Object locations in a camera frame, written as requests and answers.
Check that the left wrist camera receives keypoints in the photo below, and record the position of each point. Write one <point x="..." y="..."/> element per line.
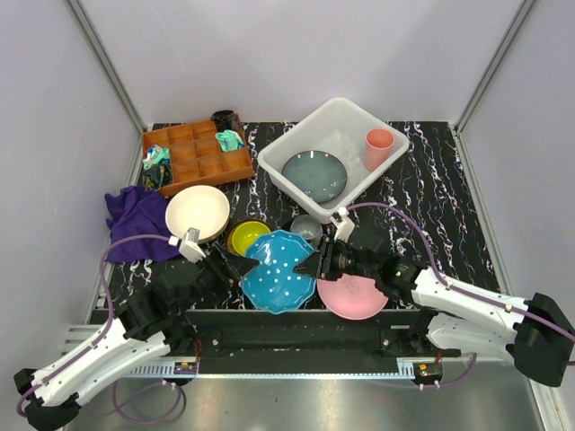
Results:
<point x="188" y="245"/>

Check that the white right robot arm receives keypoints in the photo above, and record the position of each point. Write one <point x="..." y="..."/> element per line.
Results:
<point x="532" y="334"/>

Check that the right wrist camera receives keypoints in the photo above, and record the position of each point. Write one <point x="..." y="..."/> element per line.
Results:
<point x="344" y="226"/>

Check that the grey ceramic mug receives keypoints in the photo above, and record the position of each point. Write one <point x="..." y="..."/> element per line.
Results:
<point x="307" y="227"/>

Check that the dark brown cup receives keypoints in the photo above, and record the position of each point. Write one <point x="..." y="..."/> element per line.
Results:
<point x="226" y="120"/>

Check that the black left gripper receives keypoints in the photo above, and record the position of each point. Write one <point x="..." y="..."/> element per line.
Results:
<point x="235" y="266"/>

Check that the teal ceramic floral plate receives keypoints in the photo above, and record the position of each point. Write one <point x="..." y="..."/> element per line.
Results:
<point x="319" y="175"/>

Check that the orange wooden divided tray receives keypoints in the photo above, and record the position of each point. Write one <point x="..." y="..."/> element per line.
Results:
<point x="196" y="157"/>

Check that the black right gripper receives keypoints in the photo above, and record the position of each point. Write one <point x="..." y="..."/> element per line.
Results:
<point x="321" y="262"/>

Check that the amber transparent plate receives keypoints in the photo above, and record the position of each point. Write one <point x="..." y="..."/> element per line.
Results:
<point x="231" y="244"/>

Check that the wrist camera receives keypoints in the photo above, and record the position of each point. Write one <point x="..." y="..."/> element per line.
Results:
<point x="188" y="245"/>
<point x="344" y="226"/>

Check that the teal white patterned cloth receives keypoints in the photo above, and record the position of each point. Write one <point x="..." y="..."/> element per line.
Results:
<point x="156" y="155"/>

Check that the mint green rolled cloth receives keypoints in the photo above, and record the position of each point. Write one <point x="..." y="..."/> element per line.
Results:
<point x="229" y="140"/>

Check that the cream white bowl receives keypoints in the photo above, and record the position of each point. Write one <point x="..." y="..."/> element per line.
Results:
<point x="201" y="207"/>

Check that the purple cloth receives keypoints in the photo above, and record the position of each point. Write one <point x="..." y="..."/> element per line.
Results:
<point x="137" y="211"/>

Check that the yellow plastic bowl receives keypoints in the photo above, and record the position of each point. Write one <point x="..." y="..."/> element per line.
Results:
<point x="256" y="229"/>

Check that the pink plastic plate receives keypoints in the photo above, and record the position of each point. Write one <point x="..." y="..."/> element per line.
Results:
<point x="352" y="297"/>

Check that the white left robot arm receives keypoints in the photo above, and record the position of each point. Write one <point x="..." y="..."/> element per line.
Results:
<point x="150" y="324"/>

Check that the dark green patterned cloth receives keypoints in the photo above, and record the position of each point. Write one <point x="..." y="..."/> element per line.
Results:
<point x="156" y="177"/>

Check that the translucent white plastic bin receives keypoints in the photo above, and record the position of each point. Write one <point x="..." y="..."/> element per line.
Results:
<point x="339" y="128"/>

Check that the pink plastic cup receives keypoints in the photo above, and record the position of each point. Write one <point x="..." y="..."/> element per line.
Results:
<point x="379" y="143"/>

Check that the black saucer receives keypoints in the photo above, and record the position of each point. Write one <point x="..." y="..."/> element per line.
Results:
<point x="287" y="224"/>

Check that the blue dotted scalloped plate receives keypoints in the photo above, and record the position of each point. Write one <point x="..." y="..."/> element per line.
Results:
<point x="274" y="286"/>

